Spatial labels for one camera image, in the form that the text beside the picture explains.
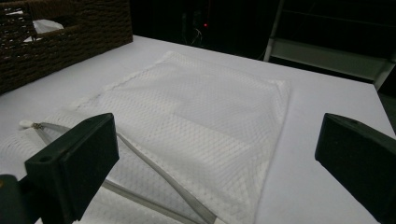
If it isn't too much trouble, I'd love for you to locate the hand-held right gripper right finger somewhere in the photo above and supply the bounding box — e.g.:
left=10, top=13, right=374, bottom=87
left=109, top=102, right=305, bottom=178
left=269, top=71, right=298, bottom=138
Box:
left=315, top=112, right=396, bottom=224

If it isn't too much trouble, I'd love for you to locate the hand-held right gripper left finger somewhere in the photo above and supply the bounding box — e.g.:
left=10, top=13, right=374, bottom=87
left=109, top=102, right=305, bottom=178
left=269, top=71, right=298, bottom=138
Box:
left=24, top=112, right=120, bottom=224

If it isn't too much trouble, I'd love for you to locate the brown wicker basket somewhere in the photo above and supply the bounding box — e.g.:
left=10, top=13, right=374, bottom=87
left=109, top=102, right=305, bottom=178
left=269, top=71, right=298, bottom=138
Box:
left=0, top=0, right=134, bottom=95

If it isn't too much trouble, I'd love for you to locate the white mesh laundry bag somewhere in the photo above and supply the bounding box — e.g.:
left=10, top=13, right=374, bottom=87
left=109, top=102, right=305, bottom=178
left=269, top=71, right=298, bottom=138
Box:
left=0, top=50, right=292, bottom=224

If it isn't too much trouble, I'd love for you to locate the white cloth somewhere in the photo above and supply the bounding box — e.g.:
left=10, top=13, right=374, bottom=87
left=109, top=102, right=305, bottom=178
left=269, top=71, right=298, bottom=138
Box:
left=6, top=10, right=64, bottom=43

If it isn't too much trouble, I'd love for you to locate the white metal desk frame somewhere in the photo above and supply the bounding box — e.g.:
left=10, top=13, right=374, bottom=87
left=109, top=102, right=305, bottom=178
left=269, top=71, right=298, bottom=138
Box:
left=263, top=0, right=396, bottom=91

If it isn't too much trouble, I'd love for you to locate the bundle of thin pale cables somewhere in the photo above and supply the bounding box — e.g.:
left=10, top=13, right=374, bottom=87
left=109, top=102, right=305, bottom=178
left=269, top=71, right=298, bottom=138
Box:
left=186, top=27, right=204, bottom=46

